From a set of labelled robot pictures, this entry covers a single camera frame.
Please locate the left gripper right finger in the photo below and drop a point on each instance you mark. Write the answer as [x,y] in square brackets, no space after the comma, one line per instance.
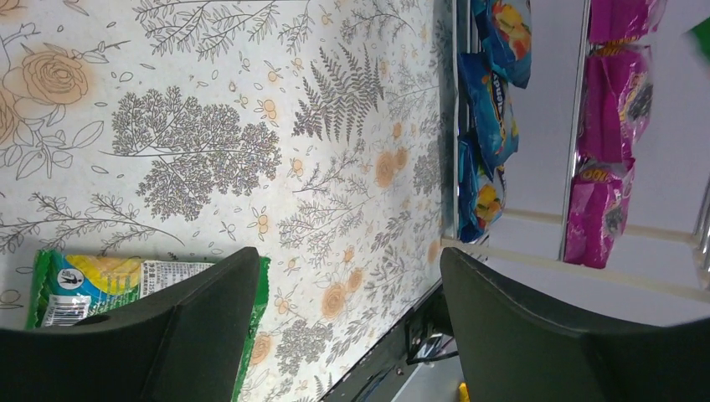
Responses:
[519,344]

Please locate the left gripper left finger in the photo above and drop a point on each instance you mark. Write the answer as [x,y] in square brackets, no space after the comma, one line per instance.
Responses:
[138,344]

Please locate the green candy bag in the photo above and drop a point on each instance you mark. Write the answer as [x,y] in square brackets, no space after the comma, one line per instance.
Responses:
[700,36]
[100,283]

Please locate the purple candy bag top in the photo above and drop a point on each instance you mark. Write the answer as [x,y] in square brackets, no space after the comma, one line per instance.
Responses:
[598,211]

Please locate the purple candy bag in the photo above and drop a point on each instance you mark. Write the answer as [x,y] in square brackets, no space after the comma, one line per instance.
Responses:
[598,211]
[617,102]

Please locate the purple candy bag front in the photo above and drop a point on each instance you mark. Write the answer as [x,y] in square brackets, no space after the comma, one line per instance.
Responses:
[617,102]

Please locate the purple candy bag carried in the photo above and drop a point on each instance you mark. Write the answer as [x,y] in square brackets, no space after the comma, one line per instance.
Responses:
[623,21]

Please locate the white metal shelf rack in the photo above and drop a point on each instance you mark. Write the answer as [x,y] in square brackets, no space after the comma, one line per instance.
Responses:
[529,239]

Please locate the lower blue candy bag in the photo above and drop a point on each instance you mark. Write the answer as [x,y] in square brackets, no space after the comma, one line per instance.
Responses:
[484,149]

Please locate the blue candy bag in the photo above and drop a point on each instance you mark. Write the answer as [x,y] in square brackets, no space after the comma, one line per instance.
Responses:
[505,32]
[484,149]

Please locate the upper blue candy bag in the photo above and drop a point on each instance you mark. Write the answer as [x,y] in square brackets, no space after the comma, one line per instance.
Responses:
[505,32]

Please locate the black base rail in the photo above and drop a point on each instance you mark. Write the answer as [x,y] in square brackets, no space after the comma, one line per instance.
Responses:
[422,336]

